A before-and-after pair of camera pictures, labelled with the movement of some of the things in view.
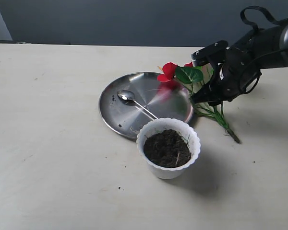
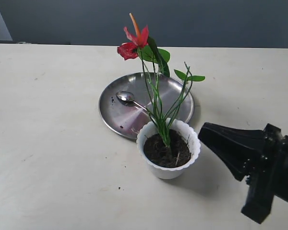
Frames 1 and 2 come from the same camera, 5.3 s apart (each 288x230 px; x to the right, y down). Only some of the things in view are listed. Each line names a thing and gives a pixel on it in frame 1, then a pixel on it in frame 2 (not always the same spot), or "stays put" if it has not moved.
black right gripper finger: [206, 95] → [240, 150]
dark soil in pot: [167, 148] stays put
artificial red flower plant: [191, 74] → [162, 96]
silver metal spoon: [128, 95] stays put
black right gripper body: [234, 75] → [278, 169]
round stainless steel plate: [163, 99] stays put
